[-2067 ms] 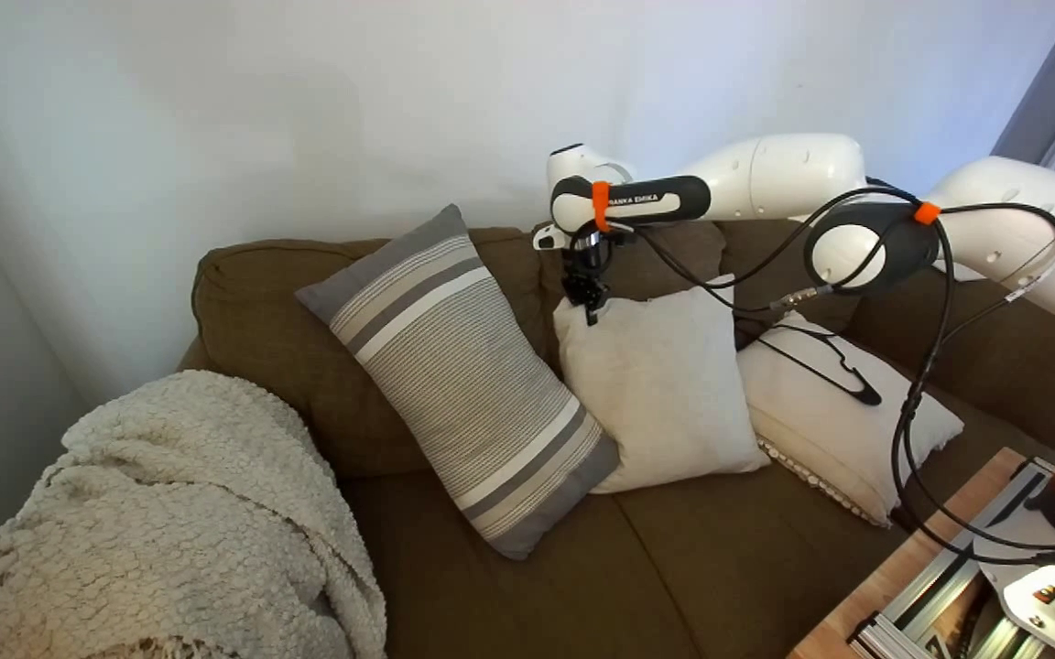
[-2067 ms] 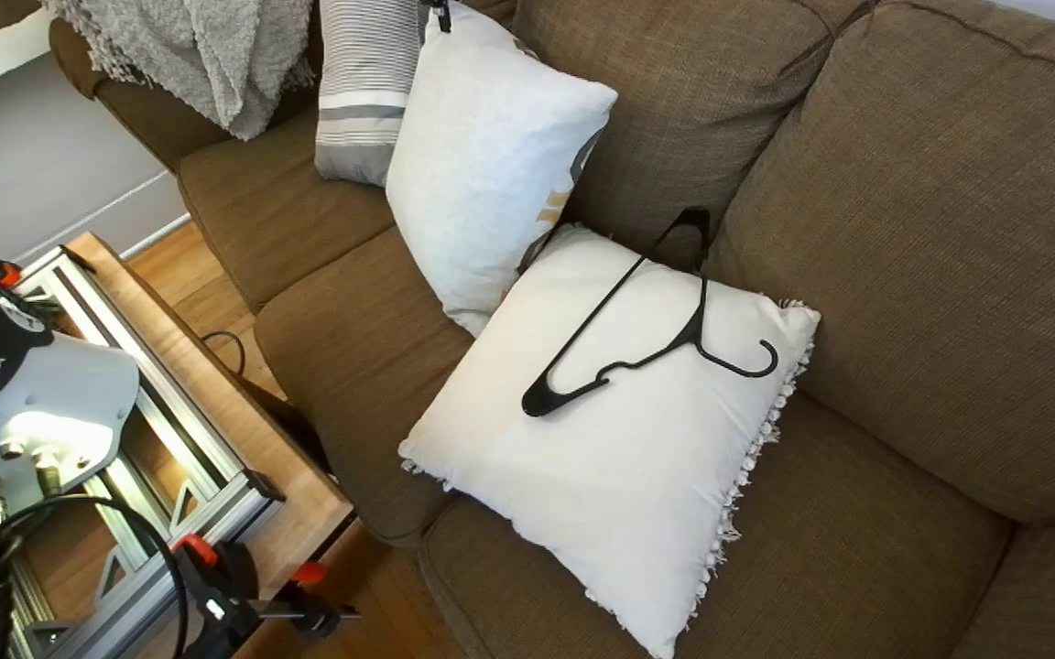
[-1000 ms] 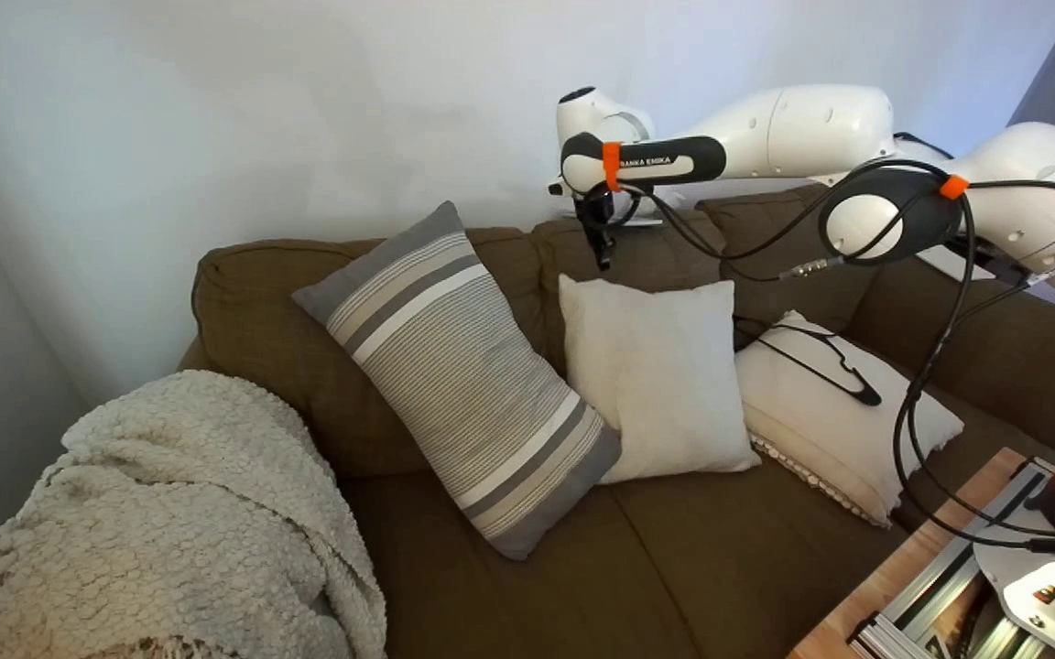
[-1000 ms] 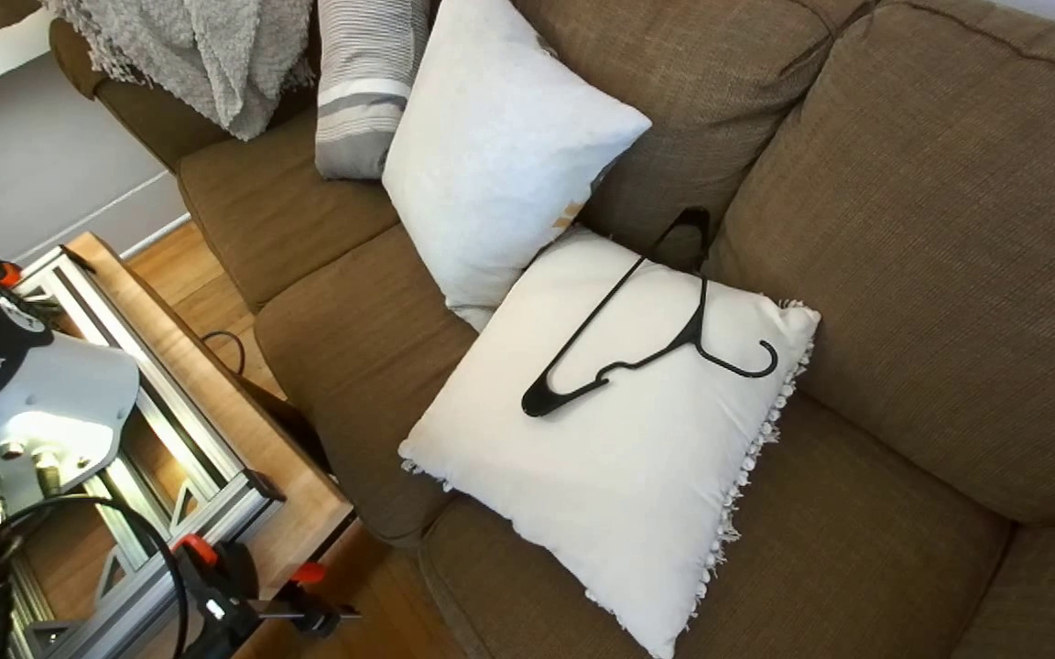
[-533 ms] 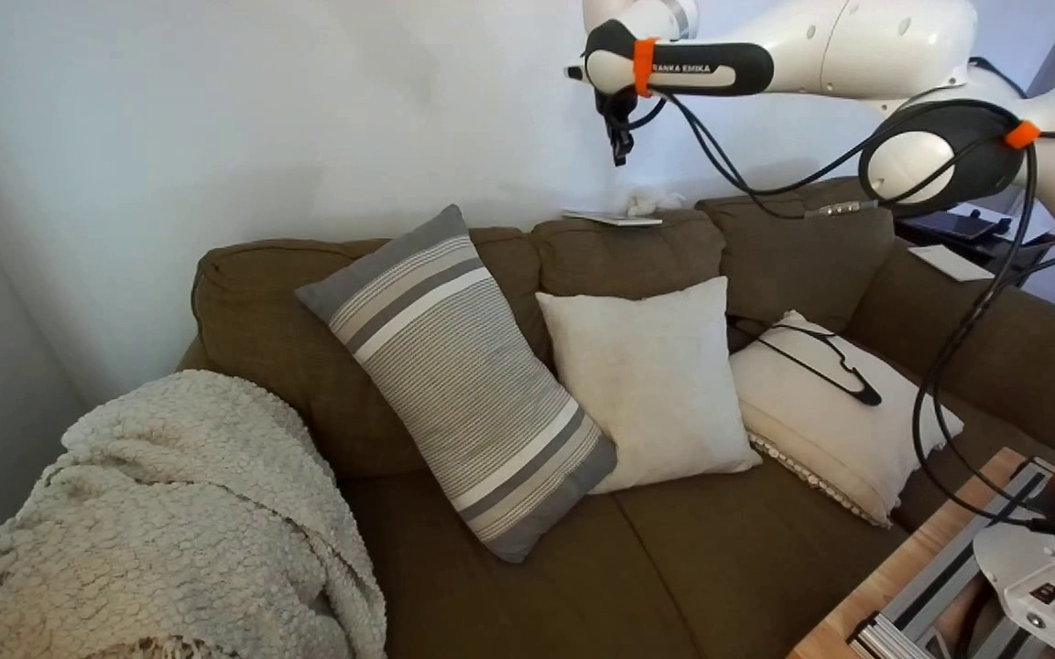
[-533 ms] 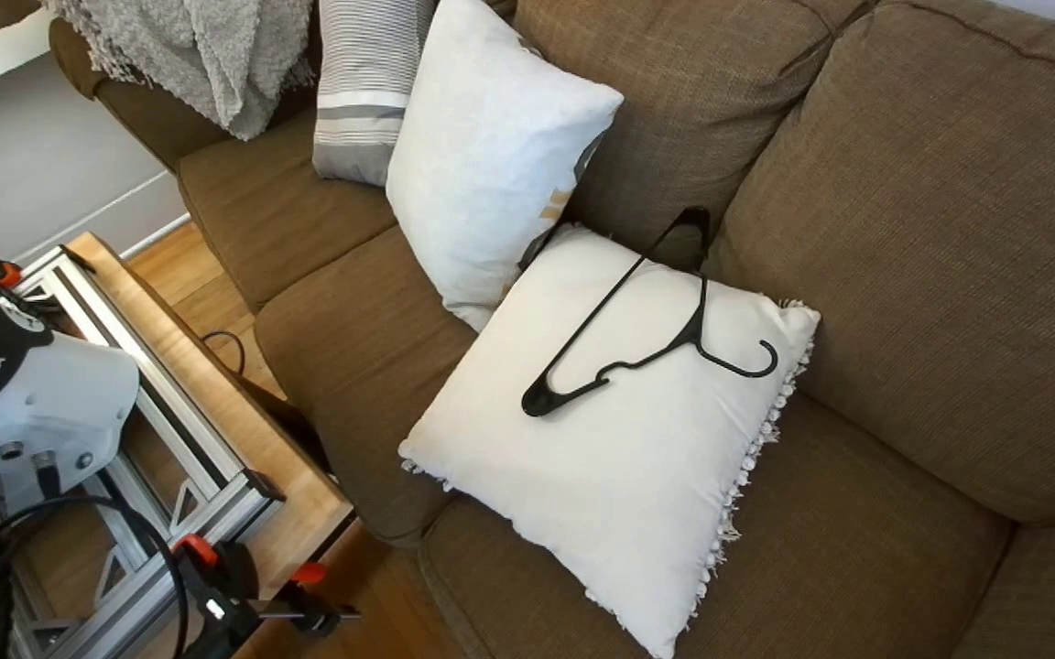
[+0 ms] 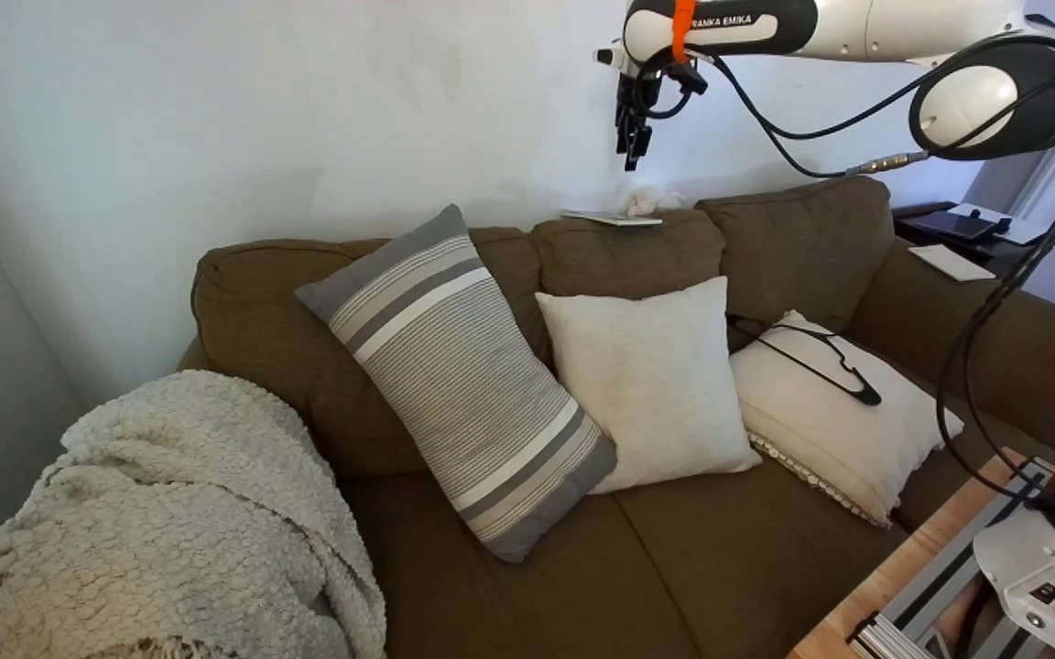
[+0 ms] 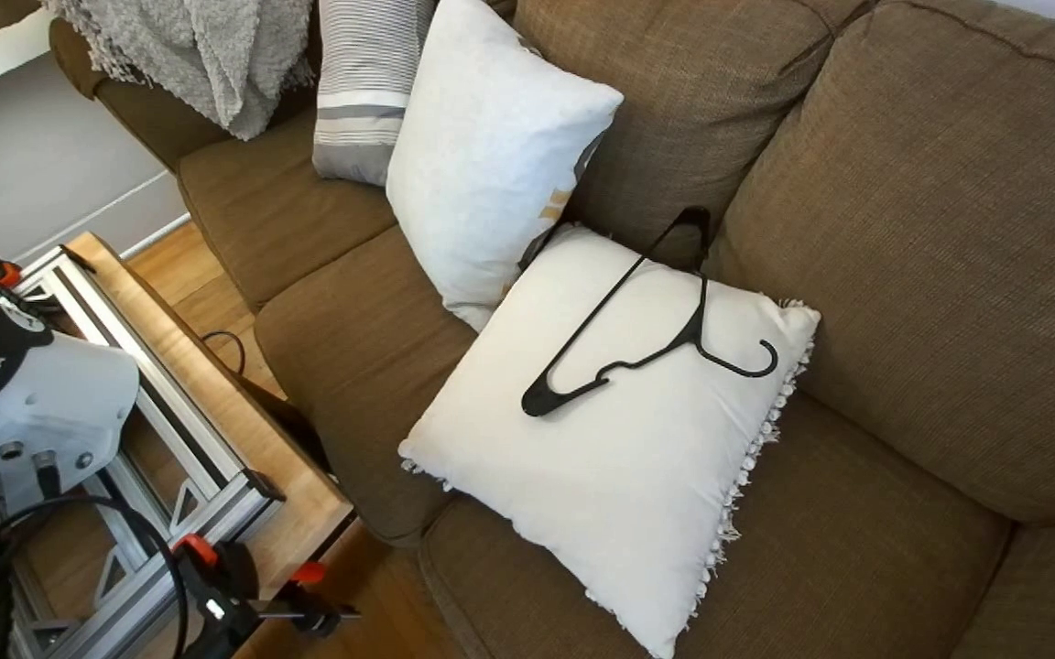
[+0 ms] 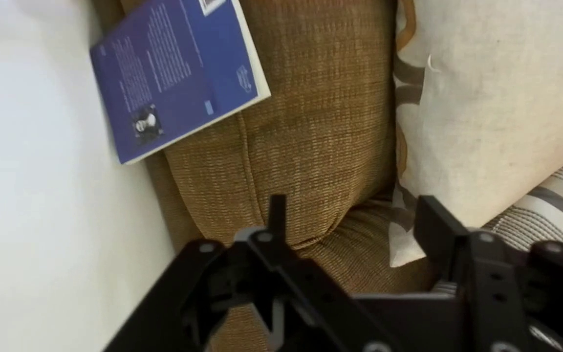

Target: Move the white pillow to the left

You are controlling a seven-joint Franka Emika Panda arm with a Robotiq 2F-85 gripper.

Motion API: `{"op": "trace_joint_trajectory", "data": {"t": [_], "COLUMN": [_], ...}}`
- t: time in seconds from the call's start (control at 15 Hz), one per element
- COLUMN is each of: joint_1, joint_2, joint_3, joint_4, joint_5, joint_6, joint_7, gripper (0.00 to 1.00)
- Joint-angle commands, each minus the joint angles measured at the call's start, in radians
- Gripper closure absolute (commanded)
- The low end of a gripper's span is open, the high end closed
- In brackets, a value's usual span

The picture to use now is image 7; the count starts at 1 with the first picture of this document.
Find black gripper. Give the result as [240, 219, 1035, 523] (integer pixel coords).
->
[606, 66, 667, 174]

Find plain white pillow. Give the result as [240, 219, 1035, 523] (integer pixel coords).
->
[529, 274, 765, 499]

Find grey striped pillow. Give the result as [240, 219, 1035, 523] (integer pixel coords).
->
[294, 202, 617, 566]

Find white fringed pillow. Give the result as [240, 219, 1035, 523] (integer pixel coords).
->
[728, 306, 965, 529]

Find small white flat item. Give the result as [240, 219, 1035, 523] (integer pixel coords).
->
[572, 180, 678, 234]

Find black plastic clothes hanger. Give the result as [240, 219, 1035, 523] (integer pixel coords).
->
[755, 321, 887, 408]

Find white paper sheet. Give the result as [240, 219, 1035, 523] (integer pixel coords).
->
[908, 242, 999, 285]

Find dark side table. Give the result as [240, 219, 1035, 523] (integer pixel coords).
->
[890, 197, 1055, 293]

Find brown fabric sofa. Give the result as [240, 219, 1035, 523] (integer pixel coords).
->
[179, 174, 1055, 659]

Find wooden mounting board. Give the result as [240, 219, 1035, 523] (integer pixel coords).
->
[786, 444, 1031, 659]

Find wooden side cart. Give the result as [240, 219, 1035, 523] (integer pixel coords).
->
[854, 452, 1055, 659]

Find cream knitted blanket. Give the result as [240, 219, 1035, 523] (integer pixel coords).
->
[0, 366, 393, 659]

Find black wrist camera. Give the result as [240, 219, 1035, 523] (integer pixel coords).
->
[656, 53, 714, 102]

